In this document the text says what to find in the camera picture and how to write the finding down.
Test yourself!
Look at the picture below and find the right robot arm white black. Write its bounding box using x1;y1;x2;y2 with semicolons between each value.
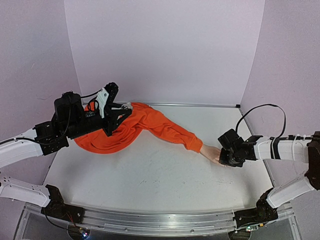
218;129;320;230

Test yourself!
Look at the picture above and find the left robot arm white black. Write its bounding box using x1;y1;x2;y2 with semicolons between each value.
0;88;133;223

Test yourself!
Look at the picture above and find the mannequin hand with nails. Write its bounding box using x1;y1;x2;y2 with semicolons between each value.
200;144;223;166

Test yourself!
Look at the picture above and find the orange sweatshirt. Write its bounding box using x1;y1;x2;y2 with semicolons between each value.
74;102;203;154

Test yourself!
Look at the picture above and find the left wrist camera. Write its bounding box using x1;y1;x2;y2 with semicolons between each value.
95;82;119;119

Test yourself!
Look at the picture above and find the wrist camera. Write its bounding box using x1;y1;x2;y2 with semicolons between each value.
218;128;244;151
95;82;119;119

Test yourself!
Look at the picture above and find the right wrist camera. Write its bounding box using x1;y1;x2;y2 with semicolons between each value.
218;128;244;151

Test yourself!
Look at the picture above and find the black left camera cable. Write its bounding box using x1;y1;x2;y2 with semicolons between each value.
79;89;103;113

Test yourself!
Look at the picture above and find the black camera cable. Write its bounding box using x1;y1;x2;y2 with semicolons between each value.
235;103;287;138
79;89;103;113

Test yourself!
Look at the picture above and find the black right camera cable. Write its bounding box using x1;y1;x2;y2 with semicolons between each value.
235;103;287;138

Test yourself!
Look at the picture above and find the aluminium front rail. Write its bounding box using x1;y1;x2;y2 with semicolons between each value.
24;199;296;237

